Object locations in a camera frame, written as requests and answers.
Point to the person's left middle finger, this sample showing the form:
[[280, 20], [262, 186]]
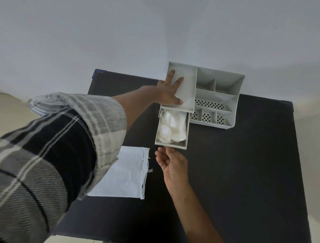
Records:
[[170, 76]]

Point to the person's right fingers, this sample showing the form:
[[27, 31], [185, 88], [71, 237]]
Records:
[[163, 153]]

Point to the person's right hand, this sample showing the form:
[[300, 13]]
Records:
[[175, 166]]

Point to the grey plaid shirt sleeve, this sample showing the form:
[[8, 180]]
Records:
[[52, 160]]

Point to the person's left thumb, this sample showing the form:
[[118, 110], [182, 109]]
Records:
[[178, 100]]

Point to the white cloth bag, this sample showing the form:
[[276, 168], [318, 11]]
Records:
[[125, 175]]

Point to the person's left forearm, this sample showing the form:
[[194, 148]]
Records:
[[136, 102]]

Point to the crumpled white plastic bag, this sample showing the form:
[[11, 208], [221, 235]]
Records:
[[172, 130]]

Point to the grey plastic organizer drawer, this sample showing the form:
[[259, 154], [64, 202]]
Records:
[[183, 130]]

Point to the person's left hand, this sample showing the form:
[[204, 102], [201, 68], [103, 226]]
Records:
[[167, 93]]

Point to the grey plastic desk organizer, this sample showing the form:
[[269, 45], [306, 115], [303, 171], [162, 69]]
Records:
[[215, 100]]

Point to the person's right forearm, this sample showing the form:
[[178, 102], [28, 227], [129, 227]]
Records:
[[192, 212]]

